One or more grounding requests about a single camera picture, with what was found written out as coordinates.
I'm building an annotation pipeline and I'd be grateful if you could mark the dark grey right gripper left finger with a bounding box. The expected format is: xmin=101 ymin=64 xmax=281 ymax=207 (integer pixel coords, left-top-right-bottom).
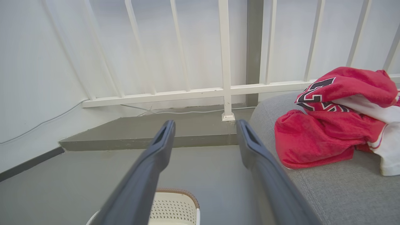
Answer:
xmin=90 ymin=120 xmax=176 ymax=225

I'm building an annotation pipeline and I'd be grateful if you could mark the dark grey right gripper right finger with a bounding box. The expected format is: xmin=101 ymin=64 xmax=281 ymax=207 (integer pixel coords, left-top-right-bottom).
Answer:
xmin=236 ymin=119 xmax=322 ymax=225

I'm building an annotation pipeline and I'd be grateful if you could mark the red number 23 jersey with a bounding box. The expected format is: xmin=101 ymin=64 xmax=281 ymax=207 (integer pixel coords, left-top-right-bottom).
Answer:
xmin=274 ymin=67 xmax=400 ymax=176

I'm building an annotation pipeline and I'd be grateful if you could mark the grey fabric sofa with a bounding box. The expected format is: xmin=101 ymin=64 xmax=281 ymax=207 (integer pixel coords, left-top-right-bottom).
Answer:
xmin=248 ymin=91 xmax=400 ymax=225

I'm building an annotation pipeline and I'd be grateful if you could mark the white perforated laundry basket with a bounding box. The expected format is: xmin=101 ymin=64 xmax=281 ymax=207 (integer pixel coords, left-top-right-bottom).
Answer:
xmin=86 ymin=187 xmax=200 ymax=225

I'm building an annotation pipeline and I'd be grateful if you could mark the grey concrete ledge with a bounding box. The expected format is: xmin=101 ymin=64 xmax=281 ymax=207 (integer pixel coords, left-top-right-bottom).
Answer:
xmin=59 ymin=105 xmax=258 ymax=152

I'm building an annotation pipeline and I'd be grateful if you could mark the white metal railing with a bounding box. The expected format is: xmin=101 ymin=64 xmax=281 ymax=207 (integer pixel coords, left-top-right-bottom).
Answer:
xmin=41 ymin=0 xmax=400 ymax=122

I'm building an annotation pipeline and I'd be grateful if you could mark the thin white cable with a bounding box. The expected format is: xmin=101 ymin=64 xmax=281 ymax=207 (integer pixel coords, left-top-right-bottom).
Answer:
xmin=0 ymin=98 xmax=257 ymax=145

